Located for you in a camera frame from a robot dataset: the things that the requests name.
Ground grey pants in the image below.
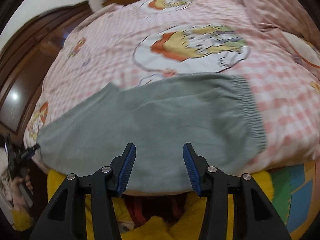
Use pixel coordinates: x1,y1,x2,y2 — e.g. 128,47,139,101
37,73,267,195

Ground dark wooden wardrobe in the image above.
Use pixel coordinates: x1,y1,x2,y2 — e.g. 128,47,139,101
1,1,92,147

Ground colourful foam floor mat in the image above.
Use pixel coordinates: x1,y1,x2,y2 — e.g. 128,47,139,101
268,160,319,239

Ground pink checkered bed cover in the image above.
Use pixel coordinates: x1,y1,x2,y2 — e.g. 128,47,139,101
23,0,319,171

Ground yellow fleece clothing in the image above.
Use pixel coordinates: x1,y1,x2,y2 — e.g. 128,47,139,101
10,170,274,239

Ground pink checkered pillow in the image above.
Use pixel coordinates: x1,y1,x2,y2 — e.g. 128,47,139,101
239,0,320,48

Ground left hand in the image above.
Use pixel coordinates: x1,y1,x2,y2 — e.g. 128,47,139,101
17,168,33,191

